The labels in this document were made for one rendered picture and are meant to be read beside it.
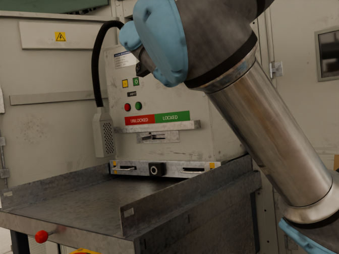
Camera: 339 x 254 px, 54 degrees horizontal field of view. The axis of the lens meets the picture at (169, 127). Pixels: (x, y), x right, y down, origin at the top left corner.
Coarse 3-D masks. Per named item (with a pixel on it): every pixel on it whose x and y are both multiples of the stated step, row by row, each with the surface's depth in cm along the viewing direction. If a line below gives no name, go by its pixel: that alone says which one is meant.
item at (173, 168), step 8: (112, 160) 140; (120, 160) 137; (128, 160) 134; (136, 160) 132; (144, 160) 129; (152, 160) 127; (160, 160) 125; (224, 160) 110; (136, 168) 132; (144, 168) 129; (168, 168) 121; (176, 168) 119; (184, 168) 117; (192, 168) 115; (200, 168) 113; (168, 176) 122; (176, 176) 120; (184, 176) 117; (192, 176) 115
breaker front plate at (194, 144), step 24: (120, 48) 132; (120, 72) 133; (120, 96) 134; (144, 96) 126; (168, 96) 119; (192, 96) 113; (120, 120) 136; (192, 120) 114; (120, 144) 137; (144, 144) 129; (168, 144) 122; (192, 144) 115
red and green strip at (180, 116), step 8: (168, 112) 120; (176, 112) 118; (184, 112) 116; (128, 120) 133; (136, 120) 130; (144, 120) 128; (152, 120) 125; (160, 120) 123; (168, 120) 120; (176, 120) 118; (184, 120) 116
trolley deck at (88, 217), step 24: (72, 192) 123; (96, 192) 118; (120, 192) 114; (144, 192) 111; (216, 192) 101; (240, 192) 109; (0, 216) 107; (24, 216) 97; (48, 216) 94; (72, 216) 92; (96, 216) 89; (168, 216) 83; (192, 216) 87; (48, 240) 90; (72, 240) 83; (96, 240) 77; (120, 240) 72; (144, 240) 72; (168, 240) 79
